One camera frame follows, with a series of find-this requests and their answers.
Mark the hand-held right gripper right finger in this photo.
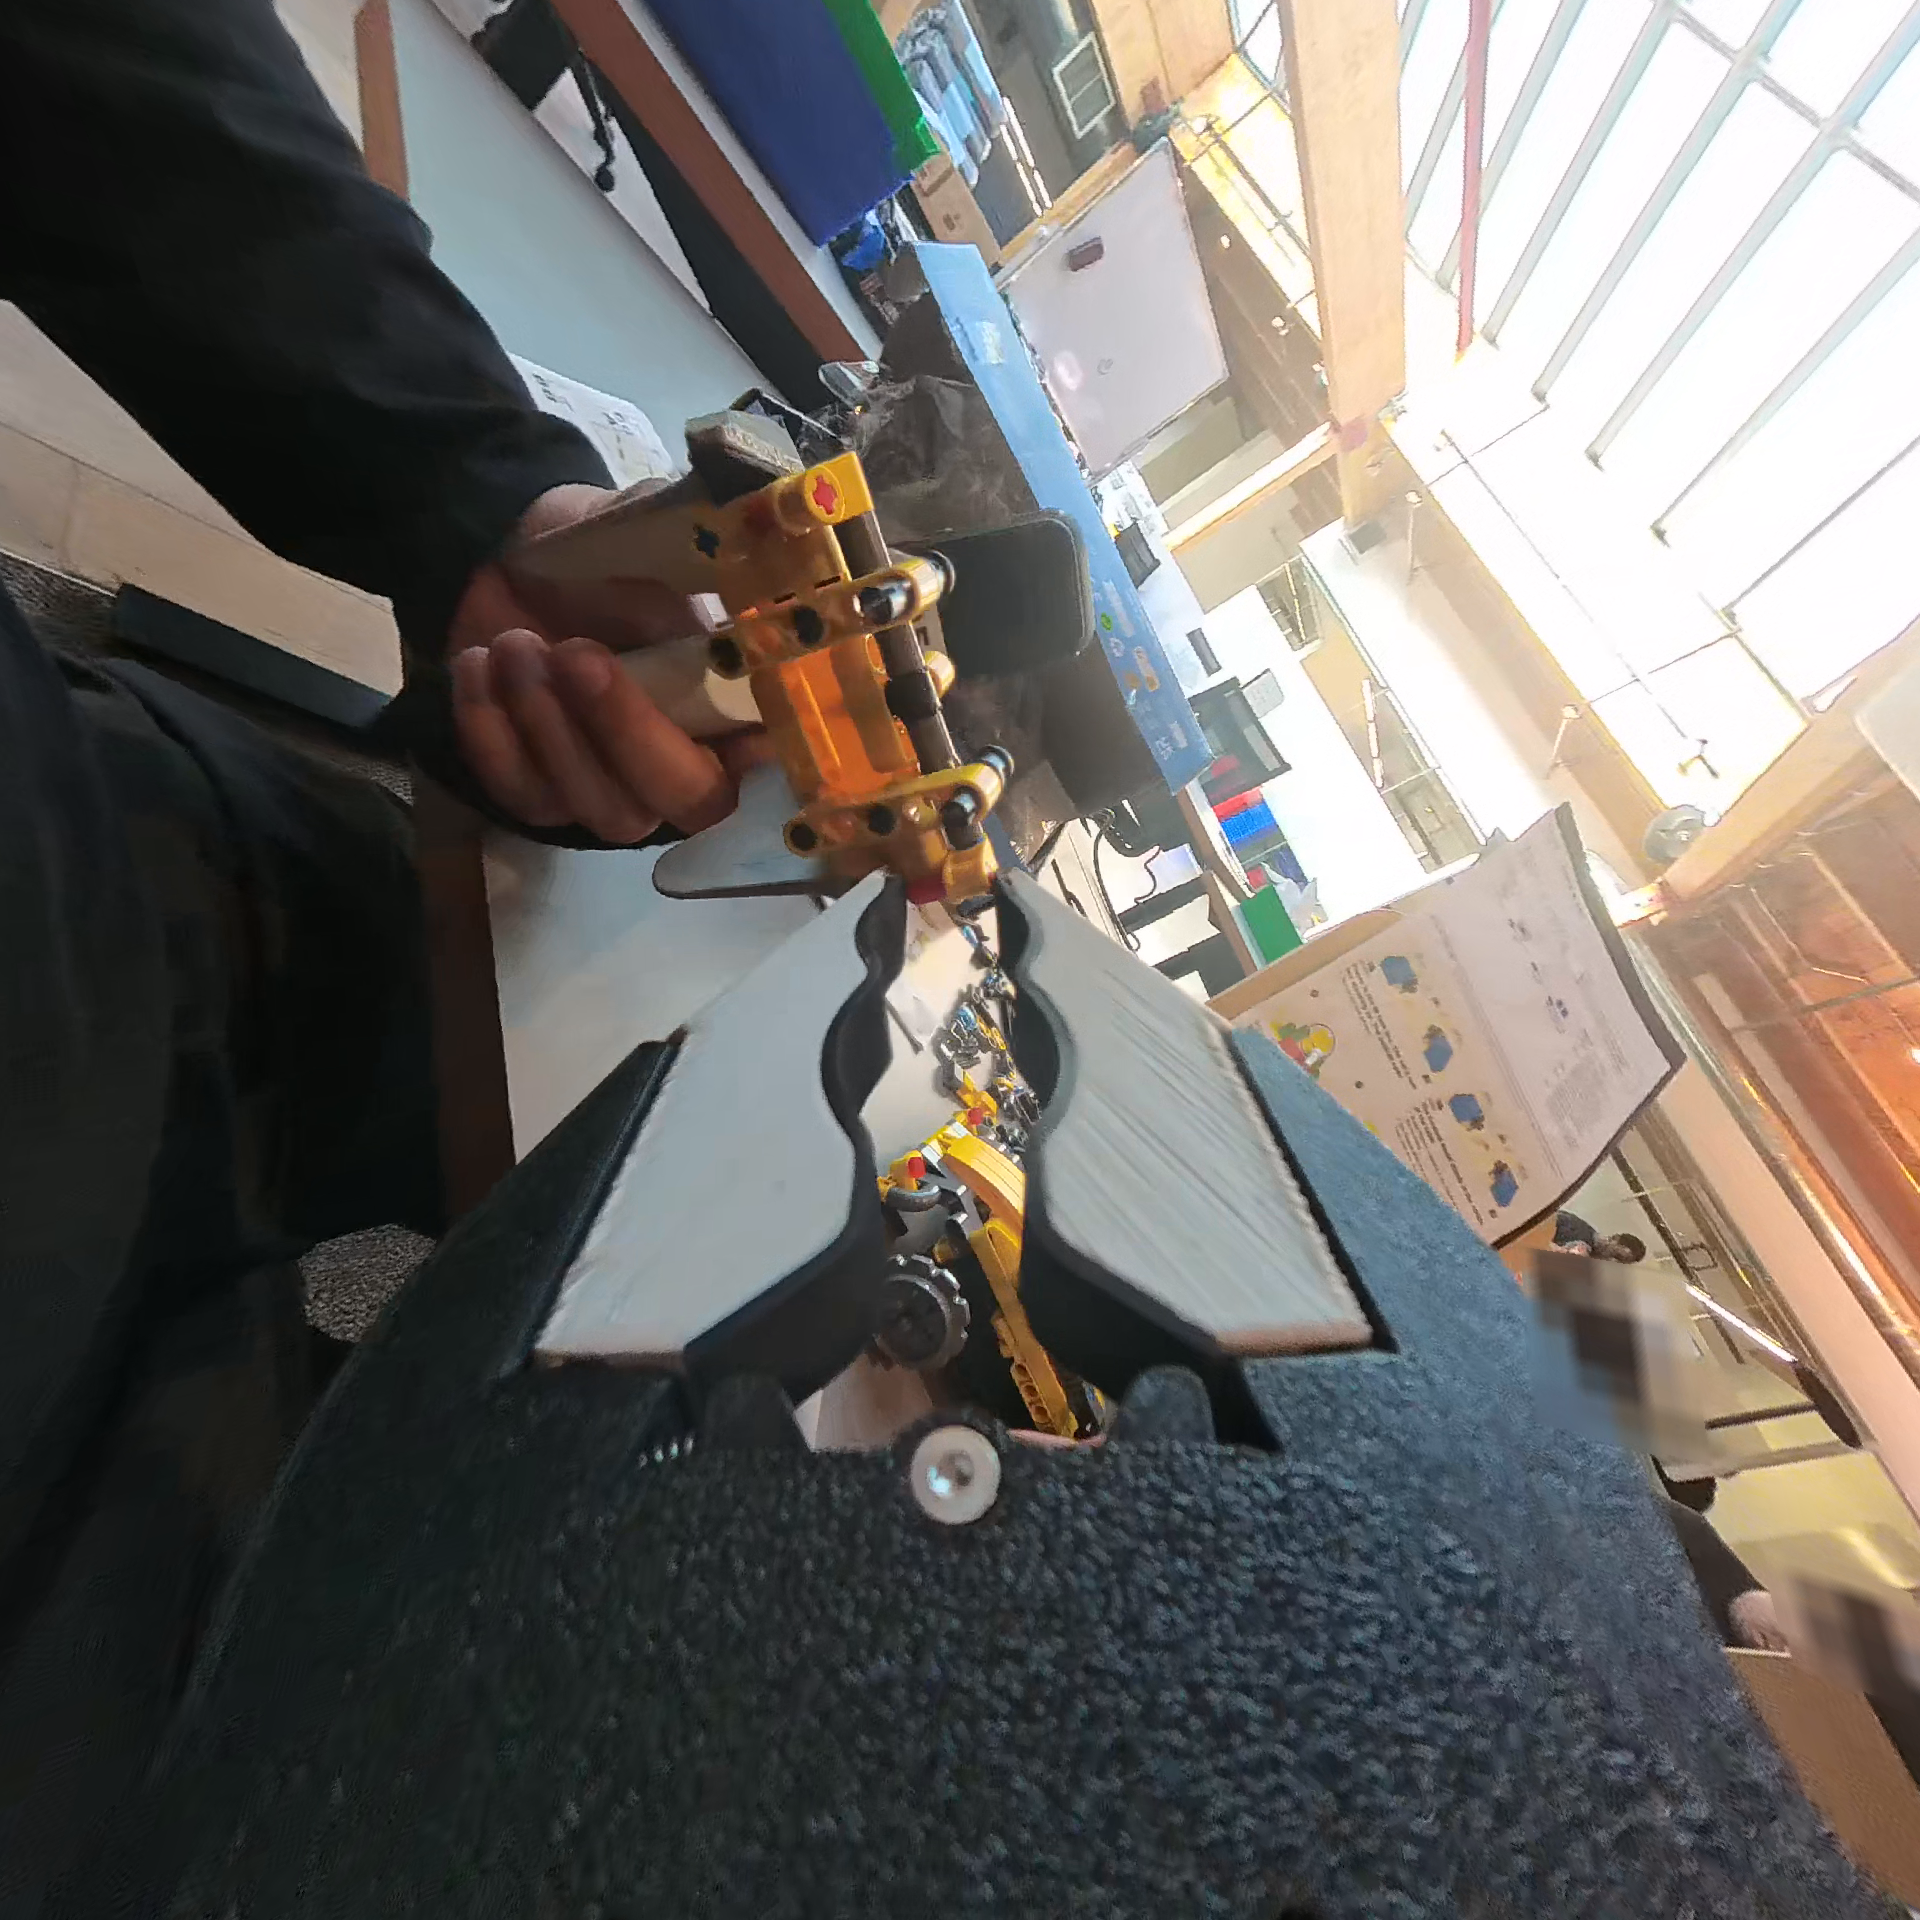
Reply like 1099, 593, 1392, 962
996, 872, 1374, 1402

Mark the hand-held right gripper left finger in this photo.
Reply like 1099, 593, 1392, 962
535, 872, 910, 1402

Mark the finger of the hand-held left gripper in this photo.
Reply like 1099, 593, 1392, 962
512, 481, 750, 598
612, 633, 770, 739

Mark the small yellow brick assembly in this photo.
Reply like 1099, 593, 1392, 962
686, 449, 1013, 909

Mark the yellow brick vehicle model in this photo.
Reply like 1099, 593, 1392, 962
877, 1002, 1113, 1442

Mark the person's left forearm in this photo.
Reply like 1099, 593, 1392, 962
0, 0, 618, 660

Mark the printed paper sheet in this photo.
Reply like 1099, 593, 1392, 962
1237, 816, 1682, 1246

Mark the crumpled plastic bag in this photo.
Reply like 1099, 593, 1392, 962
864, 374, 1054, 525

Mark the blue cardboard box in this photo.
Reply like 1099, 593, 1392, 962
877, 240, 1211, 789

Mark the white board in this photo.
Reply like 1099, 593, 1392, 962
996, 144, 1230, 473

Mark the person's dark clothing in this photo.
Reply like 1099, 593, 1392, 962
0, 586, 451, 1920

